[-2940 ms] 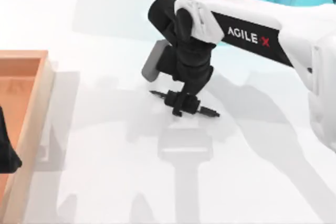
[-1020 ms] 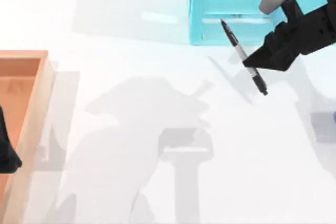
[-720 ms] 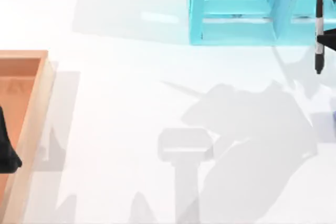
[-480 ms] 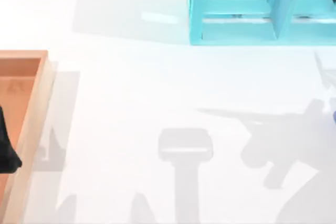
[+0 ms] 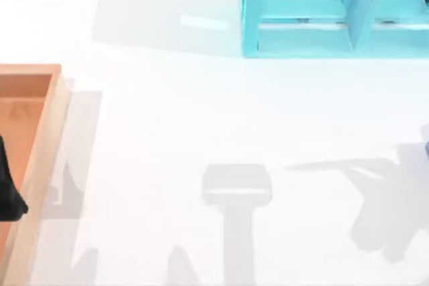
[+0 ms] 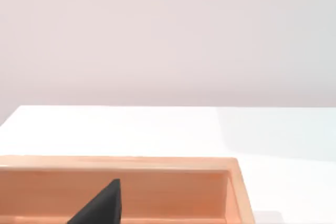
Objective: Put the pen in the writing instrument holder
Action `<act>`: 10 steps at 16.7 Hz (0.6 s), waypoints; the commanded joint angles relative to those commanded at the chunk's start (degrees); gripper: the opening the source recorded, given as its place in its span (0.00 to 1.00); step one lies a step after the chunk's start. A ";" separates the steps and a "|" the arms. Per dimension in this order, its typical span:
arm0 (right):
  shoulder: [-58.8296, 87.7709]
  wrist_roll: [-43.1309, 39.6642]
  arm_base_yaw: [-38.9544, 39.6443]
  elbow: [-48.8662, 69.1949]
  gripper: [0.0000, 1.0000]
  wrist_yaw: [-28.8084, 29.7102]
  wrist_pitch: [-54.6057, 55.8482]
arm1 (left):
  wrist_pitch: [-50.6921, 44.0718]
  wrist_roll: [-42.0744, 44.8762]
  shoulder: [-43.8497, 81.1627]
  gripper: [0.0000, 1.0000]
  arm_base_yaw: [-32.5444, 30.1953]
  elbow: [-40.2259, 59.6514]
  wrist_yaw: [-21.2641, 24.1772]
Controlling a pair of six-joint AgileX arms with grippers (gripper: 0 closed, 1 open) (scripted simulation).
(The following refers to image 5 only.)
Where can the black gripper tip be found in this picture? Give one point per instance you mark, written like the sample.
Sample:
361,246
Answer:
7,195

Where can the light blue rack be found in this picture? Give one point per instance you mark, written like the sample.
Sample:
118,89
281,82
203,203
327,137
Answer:
301,41

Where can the shallow salmon-coloured box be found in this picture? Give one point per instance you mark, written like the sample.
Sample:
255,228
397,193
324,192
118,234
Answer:
40,125

